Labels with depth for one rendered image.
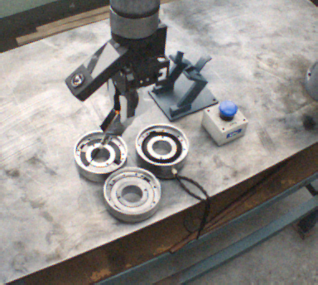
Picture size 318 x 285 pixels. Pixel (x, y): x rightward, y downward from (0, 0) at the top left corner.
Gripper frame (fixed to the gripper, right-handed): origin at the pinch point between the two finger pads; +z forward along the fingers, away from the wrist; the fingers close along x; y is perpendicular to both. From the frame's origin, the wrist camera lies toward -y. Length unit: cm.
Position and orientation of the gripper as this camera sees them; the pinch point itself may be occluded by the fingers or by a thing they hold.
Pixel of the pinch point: (119, 118)
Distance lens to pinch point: 87.9
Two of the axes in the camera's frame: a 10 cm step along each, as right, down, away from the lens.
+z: -0.6, 6.5, 7.6
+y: 8.7, -3.4, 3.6
